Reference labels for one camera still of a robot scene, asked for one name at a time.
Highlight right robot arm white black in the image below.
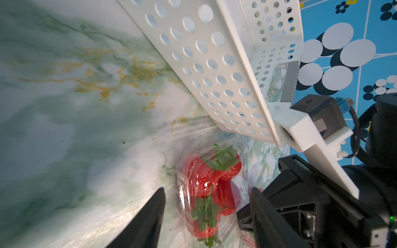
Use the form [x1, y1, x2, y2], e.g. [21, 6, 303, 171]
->
[237, 94, 397, 248]

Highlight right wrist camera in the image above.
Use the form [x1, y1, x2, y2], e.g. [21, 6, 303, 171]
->
[269, 95, 359, 198]

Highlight red strawberry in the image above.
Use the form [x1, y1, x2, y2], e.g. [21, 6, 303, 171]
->
[202, 144, 243, 183]
[189, 186, 221, 248]
[213, 181, 242, 216]

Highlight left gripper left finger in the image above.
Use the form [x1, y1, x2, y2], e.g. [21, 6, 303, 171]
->
[107, 188, 166, 248]

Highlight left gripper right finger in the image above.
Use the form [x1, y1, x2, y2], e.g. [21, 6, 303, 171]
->
[250, 188, 309, 248]

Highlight white perforated plastic basket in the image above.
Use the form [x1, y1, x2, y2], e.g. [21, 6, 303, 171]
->
[120, 1, 304, 145]

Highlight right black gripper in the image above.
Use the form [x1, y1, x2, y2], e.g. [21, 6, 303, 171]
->
[237, 155, 397, 248]

